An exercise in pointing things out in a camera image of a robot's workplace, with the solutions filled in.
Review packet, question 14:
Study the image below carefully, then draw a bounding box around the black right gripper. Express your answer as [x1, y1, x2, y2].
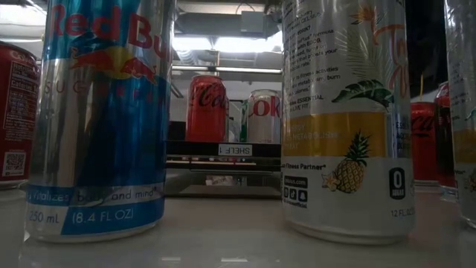
[404, 0, 447, 98]

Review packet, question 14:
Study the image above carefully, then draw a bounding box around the red Coke Zero can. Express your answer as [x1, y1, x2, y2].
[184, 74, 230, 143]
[410, 100, 439, 184]

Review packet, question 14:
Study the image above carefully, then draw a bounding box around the black can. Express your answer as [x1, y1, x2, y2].
[280, 0, 417, 246]

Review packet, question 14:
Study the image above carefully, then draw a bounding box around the silver Diet Coke can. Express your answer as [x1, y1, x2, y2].
[245, 89, 283, 144]

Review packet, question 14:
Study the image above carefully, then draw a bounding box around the green Sprite can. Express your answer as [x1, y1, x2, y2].
[239, 98, 249, 143]

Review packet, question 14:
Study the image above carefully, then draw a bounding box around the blue silver Red Bull can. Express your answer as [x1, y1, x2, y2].
[24, 0, 176, 243]

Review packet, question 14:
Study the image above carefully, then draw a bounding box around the grey ceiling ventilation box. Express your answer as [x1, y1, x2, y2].
[239, 10, 266, 35]

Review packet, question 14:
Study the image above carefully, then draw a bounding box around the bright ceiling light panel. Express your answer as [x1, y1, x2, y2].
[171, 35, 283, 54]

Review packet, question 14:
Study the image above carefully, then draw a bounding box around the wooden tray board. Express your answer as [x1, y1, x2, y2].
[165, 139, 283, 198]

